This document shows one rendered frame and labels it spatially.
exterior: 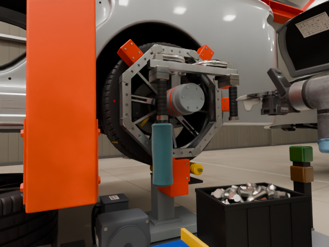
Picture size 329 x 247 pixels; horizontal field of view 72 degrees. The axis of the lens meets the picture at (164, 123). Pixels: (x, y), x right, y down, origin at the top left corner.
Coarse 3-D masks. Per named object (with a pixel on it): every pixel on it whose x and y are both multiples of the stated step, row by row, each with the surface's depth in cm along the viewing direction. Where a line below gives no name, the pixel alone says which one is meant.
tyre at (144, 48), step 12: (144, 48) 115; (120, 60) 110; (120, 72) 109; (108, 84) 108; (108, 96) 106; (108, 108) 106; (108, 120) 107; (108, 132) 117; (120, 132) 108; (120, 144) 109; (132, 144) 110; (132, 156) 111; (144, 156) 112
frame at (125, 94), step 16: (160, 48) 109; (176, 48) 113; (144, 64) 106; (128, 80) 102; (208, 80) 125; (128, 96) 102; (128, 112) 101; (128, 128) 101; (208, 128) 124; (144, 144) 104; (192, 144) 120
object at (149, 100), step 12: (204, 84) 129; (132, 96) 113; (156, 96) 119; (156, 108) 118; (204, 108) 132; (168, 120) 122; (180, 120) 124; (192, 120) 141; (204, 120) 129; (180, 132) 147; (192, 132) 127; (180, 144) 129
